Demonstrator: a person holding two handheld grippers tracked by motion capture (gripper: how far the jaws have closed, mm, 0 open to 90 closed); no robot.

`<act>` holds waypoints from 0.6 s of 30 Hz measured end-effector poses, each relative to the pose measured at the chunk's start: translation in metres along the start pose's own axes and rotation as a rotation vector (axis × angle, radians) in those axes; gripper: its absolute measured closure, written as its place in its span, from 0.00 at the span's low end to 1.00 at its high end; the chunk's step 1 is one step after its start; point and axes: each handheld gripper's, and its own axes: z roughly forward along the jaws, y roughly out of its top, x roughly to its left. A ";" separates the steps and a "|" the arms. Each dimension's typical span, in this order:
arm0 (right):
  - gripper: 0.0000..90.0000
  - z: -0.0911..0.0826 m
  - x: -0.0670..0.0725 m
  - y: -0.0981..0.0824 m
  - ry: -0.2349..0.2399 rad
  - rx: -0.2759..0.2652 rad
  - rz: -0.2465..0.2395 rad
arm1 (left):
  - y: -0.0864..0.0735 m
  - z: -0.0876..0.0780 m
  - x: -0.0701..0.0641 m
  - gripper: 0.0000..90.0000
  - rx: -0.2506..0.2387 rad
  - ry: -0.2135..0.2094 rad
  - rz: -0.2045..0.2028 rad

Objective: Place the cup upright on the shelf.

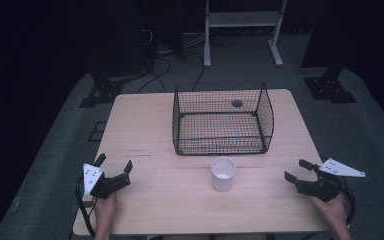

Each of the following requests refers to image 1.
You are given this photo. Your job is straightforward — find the black floor cables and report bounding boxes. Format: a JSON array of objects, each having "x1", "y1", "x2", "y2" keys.
[{"x1": 136, "y1": 28, "x2": 244, "y2": 94}]

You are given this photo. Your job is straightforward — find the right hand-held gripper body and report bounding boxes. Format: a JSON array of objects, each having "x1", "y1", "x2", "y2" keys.
[{"x1": 295, "y1": 157, "x2": 367, "y2": 203}]

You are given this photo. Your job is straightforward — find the black wire basket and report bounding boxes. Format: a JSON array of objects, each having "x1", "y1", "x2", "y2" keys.
[{"x1": 172, "y1": 80, "x2": 275, "y2": 157}]

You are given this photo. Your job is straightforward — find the white cup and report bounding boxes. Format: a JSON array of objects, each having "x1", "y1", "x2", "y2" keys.
[{"x1": 210, "y1": 156, "x2": 238, "y2": 193}]

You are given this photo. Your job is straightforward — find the black stand base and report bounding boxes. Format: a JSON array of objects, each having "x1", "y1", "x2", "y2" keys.
[
  {"x1": 303, "y1": 66, "x2": 358, "y2": 104},
  {"x1": 78, "y1": 71, "x2": 125, "y2": 109}
]

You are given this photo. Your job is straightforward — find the person's left hand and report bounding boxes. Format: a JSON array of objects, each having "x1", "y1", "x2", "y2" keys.
[{"x1": 91, "y1": 192, "x2": 118, "y2": 234}]

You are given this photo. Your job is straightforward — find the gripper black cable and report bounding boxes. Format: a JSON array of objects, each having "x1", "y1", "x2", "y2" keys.
[
  {"x1": 74, "y1": 174, "x2": 96, "y2": 238},
  {"x1": 338, "y1": 178, "x2": 357, "y2": 226}
]

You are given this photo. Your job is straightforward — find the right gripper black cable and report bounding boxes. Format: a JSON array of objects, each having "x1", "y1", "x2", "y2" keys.
[{"x1": 338, "y1": 178, "x2": 357, "y2": 226}]

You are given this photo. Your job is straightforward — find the person's right hand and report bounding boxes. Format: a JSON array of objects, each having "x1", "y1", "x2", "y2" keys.
[{"x1": 310, "y1": 192, "x2": 352, "y2": 239}]

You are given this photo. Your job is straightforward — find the white metal table frame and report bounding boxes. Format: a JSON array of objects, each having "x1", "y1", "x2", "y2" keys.
[{"x1": 203, "y1": 0, "x2": 288, "y2": 69}]

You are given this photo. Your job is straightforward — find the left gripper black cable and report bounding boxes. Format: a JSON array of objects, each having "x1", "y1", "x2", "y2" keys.
[{"x1": 74, "y1": 174, "x2": 96, "y2": 238}]

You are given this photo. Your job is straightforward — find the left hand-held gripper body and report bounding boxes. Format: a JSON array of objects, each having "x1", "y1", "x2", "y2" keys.
[{"x1": 82, "y1": 162, "x2": 132, "y2": 200}]

